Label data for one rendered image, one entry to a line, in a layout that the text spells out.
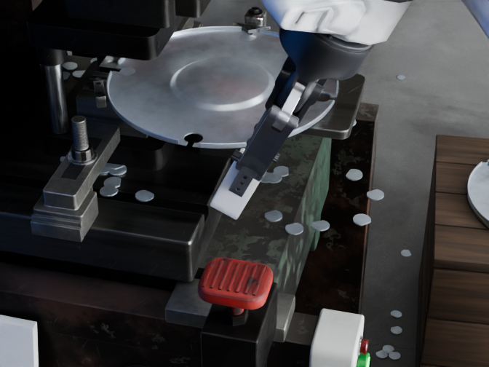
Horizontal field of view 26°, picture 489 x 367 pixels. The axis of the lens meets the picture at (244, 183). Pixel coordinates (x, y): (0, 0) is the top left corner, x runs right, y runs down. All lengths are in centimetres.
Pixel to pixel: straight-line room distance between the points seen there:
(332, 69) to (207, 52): 56
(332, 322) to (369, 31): 46
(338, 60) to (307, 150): 60
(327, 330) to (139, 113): 34
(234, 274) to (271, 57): 41
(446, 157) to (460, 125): 76
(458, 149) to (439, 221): 23
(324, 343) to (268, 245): 16
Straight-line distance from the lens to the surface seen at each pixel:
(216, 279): 106
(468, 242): 180
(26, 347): 131
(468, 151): 202
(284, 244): 129
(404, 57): 304
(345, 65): 87
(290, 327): 122
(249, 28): 145
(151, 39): 122
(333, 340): 120
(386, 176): 254
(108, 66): 139
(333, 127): 126
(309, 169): 142
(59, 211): 121
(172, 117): 127
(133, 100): 131
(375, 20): 84
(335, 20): 82
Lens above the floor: 146
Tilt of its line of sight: 36 degrees down
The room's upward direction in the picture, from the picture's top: straight up
